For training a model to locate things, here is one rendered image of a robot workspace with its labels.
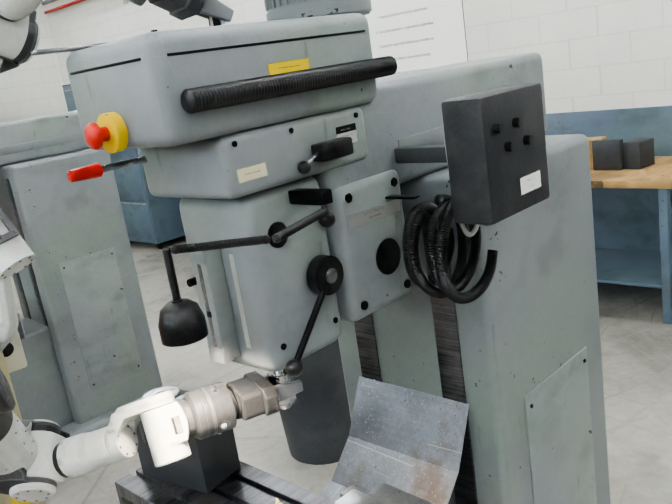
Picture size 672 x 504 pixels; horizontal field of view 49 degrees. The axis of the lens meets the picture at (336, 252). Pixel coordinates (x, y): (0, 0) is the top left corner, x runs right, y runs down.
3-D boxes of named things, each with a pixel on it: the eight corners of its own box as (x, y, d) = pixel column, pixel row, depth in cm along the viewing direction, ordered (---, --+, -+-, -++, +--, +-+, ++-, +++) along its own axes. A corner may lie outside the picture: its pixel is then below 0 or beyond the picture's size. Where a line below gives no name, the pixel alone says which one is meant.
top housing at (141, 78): (169, 149, 102) (145, 29, 98) (80, 153, 120) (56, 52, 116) (384, 100, 134) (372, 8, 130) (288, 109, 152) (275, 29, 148)
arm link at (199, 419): (204, 385, 129) (141, 406, 124) (222, 444, 127) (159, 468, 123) (192, 390, 139) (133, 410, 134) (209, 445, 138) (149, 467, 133)
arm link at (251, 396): (275, 378, 131) (212, 400, 126) (284, 427, 133) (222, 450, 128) (250, 358, 142) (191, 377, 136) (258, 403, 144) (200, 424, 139)
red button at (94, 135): (97, 150, 106) (91, 123, 105) (84, 151, 109) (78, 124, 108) (117, 146, 108) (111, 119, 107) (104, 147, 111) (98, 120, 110)
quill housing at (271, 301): (276, 381, 123) (242, 196, 115) (203, 359, 138) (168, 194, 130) (351, 339, 136) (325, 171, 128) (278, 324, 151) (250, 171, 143)
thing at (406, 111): (334, 210, 129) (317, 96, 124) (253, 206, 145) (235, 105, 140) (551, 132, 183) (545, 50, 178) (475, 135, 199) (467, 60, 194)
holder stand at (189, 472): (207, 494, 167) (189, 416, 162) (142, 475, 180) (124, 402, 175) (241, 466, 177) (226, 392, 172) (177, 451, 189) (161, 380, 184)
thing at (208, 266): (224, 364, 126) (200, 248, 121) (210, 360, 129) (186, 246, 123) (242, 356, 129) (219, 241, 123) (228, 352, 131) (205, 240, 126)
